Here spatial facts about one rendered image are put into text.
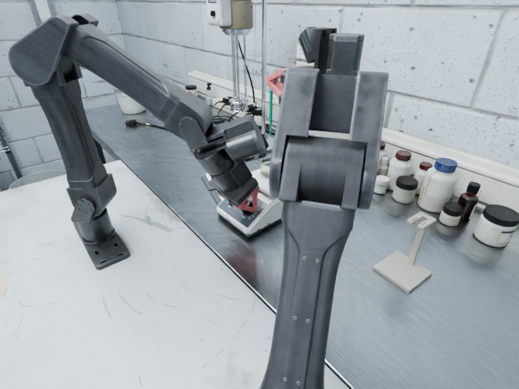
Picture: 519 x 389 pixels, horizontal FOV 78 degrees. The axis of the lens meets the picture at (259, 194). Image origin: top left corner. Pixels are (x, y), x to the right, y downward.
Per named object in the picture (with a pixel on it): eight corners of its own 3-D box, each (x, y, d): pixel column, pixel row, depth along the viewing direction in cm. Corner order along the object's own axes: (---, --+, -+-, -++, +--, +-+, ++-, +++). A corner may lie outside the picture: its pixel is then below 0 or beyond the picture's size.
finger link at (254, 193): (251, 191, 77) (235, 166, 70) (271, 204, 72) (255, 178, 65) (232, 211, 75) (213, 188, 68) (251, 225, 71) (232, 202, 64)
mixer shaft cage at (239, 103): (236, 113, 106) (233, 29, 93) (225, 109, 111) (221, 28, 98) (252, 109, 110) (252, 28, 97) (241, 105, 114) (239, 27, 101)
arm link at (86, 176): (120, 199, 71) (71, 35, 53) (106, 217, 65) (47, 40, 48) (92, 199, 71) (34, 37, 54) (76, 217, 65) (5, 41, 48)
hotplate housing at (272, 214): (248, 240, 72) (248, 211, 68) (215, 214, 81) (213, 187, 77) (313, 204, 85) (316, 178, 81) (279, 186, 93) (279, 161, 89)
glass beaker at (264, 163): (282, 169, 84) (283, 139, 80) (285, 180, 79) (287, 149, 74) (256, 170, 84) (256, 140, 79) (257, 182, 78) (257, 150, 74)
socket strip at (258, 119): (260, 126, 136) (260, 116, 134) (212, 106, 162) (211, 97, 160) (270, 123, 139) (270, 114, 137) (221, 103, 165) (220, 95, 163)
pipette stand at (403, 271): (408, 293, 59) (427, 240, 53) (372, 268, 65) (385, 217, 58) (432, 275, 63) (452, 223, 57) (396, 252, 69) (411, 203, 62)
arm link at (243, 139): (266, 140, 63) (242, 83, 58) (266, 160, 56) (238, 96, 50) (215, 160, 66) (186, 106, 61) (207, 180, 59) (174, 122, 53)
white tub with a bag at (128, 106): (118, 116, 148) (106, 68, 136) (118, 108, 159) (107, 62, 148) (150, 113, 152) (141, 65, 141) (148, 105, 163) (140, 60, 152)
